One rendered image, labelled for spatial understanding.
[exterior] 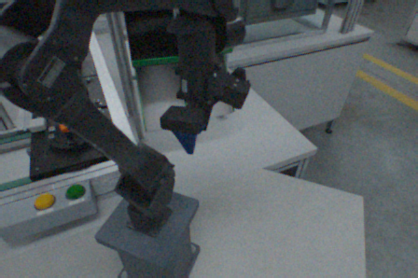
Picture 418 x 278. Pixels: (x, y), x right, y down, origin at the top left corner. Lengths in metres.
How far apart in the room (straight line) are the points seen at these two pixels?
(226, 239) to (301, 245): 0.19
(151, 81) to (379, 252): 1.59
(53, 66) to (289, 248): 0.66
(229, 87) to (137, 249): 0.31
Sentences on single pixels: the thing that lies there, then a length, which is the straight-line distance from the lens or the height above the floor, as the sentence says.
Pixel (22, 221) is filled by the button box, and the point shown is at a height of 0.96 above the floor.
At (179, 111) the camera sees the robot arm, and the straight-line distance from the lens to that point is 0.41.
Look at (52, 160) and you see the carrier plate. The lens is 0.87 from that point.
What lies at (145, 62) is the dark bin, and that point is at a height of 1.20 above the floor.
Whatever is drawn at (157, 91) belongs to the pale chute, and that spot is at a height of 1.07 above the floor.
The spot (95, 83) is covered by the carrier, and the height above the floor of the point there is 0.97.
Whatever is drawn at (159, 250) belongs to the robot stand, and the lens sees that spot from 0.51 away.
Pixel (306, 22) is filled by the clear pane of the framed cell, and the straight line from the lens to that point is 1.92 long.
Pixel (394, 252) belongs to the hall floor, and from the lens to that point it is 2.00.
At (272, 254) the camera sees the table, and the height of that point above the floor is 0.86.
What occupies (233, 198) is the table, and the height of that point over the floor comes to 0.86.
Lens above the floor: 1.51
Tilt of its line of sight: 41 degrees down
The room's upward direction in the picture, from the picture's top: straight up
